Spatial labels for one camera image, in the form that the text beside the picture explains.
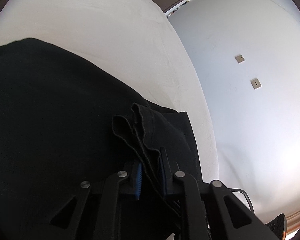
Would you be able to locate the upper beige wall socket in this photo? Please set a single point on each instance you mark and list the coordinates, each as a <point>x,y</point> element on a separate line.
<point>239,59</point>

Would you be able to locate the beige wall socket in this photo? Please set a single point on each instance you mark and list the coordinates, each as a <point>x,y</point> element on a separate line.
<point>255,83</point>
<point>239,59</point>

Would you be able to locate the black denim pants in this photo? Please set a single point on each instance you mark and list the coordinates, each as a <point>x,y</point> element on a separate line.
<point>64,125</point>

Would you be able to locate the lower beige wall socket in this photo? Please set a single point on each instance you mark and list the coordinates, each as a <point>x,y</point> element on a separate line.
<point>255,83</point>

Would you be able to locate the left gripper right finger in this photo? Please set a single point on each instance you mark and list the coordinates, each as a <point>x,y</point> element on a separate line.
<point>211,210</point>

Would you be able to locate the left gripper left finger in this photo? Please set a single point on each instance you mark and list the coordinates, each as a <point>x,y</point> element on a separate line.
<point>101,214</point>

